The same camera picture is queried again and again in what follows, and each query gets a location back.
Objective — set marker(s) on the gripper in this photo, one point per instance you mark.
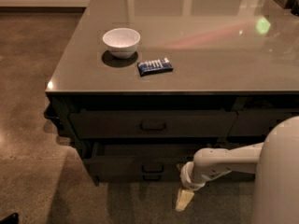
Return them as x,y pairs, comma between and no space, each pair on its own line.
187,175

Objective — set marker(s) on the dark drawer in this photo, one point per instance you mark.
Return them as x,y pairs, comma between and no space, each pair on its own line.
152,124
260,121
138,163

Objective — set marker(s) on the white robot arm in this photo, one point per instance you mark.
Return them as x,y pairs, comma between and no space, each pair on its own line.
274,162

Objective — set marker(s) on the dark drawer cabinet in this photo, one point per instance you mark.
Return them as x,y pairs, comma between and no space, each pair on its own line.
227,55

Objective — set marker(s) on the blue snack packet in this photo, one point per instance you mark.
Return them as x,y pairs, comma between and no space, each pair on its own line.
154,67

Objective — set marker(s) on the white ceramic bowl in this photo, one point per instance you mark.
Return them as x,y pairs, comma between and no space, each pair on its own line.
121,42

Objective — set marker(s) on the dark object floor corner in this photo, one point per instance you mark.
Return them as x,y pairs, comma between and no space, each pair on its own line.
11,219

